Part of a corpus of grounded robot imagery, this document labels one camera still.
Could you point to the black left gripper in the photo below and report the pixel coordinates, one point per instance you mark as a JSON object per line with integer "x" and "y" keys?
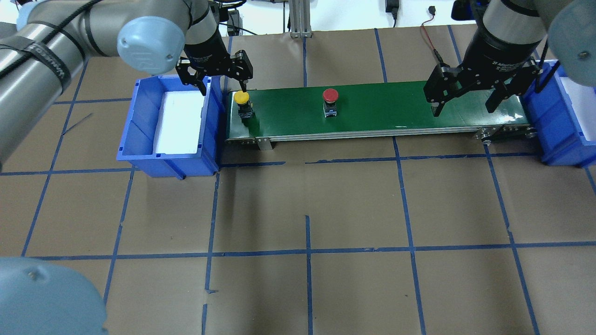
{"x": 207, "y": 48}

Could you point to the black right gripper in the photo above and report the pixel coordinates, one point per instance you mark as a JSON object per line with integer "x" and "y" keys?
{"x": 499, "y": 52}

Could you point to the yellow push button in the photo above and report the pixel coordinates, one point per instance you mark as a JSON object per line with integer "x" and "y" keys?
{"x": 244, "y": 104}

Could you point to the red push button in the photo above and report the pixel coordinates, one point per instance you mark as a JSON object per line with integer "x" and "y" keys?
{"x": 330, "y": 97}

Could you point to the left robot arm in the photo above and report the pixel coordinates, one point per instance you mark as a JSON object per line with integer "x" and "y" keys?
{"x": 52, "y": 41}

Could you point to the white foam pad left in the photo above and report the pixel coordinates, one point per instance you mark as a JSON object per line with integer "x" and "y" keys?
{"x": 179, "y": 123}

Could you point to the white foam pad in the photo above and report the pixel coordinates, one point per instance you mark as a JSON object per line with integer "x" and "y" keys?
{"x": 583, "y": 101}
{"x": 179, "y": 123}

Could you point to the green conveyor belt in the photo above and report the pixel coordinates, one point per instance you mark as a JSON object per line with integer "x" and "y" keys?
{"x": 368, "y": 110}

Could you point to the blue left plastic bin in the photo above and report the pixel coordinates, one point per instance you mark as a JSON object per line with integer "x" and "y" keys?
{"x": 136, "y": 146}

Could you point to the blue plastic bin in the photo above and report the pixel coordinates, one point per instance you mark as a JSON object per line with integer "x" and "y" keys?
{"x": 136, "y": 146}
{"x": 559, "y": 134}

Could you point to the blue right plastic bin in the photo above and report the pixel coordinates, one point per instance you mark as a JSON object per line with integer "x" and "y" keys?
{"x": 559, "y": 134}

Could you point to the white foam pad right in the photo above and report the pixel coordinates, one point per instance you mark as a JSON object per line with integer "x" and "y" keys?
{"x": 583, "y": 101}

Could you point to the aluminium frame post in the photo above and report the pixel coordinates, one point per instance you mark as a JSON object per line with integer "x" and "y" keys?
{"x": 300, "y": 19}

